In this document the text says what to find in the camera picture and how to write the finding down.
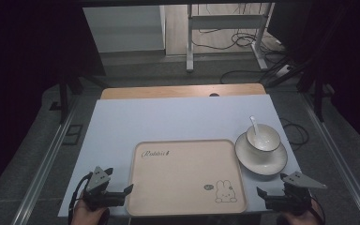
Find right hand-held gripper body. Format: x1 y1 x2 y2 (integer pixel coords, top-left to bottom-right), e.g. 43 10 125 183
264 171 328 217

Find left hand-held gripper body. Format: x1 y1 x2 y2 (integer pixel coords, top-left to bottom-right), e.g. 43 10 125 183
82 166 128 212

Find person's right hand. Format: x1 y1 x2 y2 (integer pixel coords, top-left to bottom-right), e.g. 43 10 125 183
276 200 324 225

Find person's left hand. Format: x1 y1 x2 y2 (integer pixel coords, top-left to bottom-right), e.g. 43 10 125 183
69 191 111 225

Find white plate with dark rim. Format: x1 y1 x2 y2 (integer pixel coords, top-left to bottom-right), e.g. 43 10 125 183
234 132 289 176

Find white bowl with dark rim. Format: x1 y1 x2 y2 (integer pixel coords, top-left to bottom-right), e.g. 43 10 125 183
246 123 281 153

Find beige rabbit print tray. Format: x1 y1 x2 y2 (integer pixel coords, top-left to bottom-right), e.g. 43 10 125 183
126 139 248 218

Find white ceramic spoon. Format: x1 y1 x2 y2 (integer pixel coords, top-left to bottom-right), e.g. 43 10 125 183
248 115 269 148

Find white table sheet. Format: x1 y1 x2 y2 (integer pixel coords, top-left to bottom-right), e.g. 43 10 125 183
57 94 302 218

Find black metal stand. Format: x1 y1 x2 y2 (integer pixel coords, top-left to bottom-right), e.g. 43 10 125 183
296 62 336 123
57 73 107 125

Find wooden table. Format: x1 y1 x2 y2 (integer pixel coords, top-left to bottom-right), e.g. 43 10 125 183
100 82 267 100

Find white power strip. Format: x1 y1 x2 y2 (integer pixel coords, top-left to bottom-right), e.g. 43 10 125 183
275 64 294 78

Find white cabinet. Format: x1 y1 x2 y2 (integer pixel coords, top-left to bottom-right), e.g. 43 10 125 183
82 5 167 54

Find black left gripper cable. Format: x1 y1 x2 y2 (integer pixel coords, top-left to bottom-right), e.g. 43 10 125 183
67 172 94 225

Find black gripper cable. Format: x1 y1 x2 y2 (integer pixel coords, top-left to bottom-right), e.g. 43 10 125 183
308 194 327 225
67 172 94 225

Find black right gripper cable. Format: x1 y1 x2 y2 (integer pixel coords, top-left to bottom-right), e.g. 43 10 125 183
308 194 327 225

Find looped black cable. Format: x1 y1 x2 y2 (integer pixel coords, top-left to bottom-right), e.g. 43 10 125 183
279 117 310 146

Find metal floor rail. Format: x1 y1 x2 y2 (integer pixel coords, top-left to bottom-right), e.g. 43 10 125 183
10 95 80 225
299 93 360 225

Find black floor cables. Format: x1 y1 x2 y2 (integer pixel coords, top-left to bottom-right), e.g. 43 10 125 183
190 28 284 53

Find white metal desk frame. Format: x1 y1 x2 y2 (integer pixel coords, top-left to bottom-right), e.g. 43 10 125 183
186 3 276 73

